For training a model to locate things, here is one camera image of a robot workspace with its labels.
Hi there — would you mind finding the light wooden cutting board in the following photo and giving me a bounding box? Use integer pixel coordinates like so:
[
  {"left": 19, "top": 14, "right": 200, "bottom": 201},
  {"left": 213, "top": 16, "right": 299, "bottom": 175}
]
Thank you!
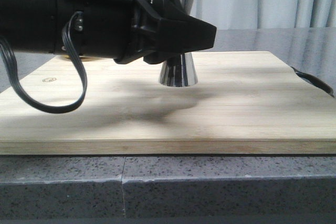
[{"left": 1, "top": 51, "right": 335, "bottom": 155}]

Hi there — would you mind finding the steel double jigger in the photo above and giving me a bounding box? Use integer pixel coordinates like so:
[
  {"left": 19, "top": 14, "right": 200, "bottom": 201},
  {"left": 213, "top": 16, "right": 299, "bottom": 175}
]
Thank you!
[{"left": 159, "top": 52, "right": 198, "bottom": 88}]

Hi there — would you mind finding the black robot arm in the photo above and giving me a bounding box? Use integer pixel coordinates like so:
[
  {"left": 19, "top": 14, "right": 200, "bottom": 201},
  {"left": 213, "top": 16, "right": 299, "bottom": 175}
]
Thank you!
[{"left": 1, "top": 0, "right": 167, "bottom": 64}]

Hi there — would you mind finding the yellow lemon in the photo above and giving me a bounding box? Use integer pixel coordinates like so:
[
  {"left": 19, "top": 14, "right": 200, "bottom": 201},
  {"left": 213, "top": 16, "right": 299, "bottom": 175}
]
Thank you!
[{"left": 62, "top": 55, "right": 100, "bottom": 62}]

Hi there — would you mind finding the black flat ribbon cable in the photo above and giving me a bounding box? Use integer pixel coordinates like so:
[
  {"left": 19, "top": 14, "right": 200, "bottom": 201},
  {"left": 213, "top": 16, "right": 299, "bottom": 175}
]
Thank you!
[{"left": 0, "top": 11, "right": 88, "bottom": 114}]

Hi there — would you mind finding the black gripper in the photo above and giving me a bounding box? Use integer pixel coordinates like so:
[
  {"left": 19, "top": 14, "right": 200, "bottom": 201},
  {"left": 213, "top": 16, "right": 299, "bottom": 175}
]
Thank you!
[{"left": 54, "top": 0, "right": 217, "bottom": 65}]

